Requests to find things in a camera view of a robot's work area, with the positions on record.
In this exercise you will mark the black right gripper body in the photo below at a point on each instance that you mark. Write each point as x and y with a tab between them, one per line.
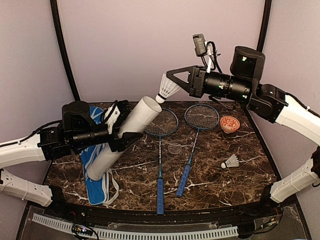
198	88

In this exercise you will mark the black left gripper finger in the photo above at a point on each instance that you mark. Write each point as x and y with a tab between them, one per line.
127	139
124	107

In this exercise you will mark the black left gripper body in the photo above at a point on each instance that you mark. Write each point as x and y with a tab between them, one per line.
116	141

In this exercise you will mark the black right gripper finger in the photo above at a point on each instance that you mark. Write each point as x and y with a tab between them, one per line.
173	73
185	85

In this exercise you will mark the white shuttlecock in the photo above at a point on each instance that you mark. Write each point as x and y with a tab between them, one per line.
231	162
167	88

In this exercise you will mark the clear plastic tube lid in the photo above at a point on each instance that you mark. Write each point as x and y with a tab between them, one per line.
174	149

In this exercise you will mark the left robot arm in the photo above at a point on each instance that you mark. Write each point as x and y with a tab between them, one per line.
75	132

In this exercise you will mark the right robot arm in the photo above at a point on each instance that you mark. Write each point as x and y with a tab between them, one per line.
268	102

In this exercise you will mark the blue badminton racket right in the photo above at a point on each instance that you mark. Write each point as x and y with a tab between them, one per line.
200	117

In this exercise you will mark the blue badminton racket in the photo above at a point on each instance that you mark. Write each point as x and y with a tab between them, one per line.
165	124
200	117

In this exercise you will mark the blue badminton racket left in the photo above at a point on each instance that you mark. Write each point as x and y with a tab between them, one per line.
165	124

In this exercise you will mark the orange patterned bowl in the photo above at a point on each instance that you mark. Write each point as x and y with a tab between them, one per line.
229	124

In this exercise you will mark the blue racket bag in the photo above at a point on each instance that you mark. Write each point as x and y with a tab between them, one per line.
101	188

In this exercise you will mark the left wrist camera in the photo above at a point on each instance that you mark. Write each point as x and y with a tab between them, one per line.
111	115

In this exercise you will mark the white slotted cable duct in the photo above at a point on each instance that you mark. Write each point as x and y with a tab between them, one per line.
82	232

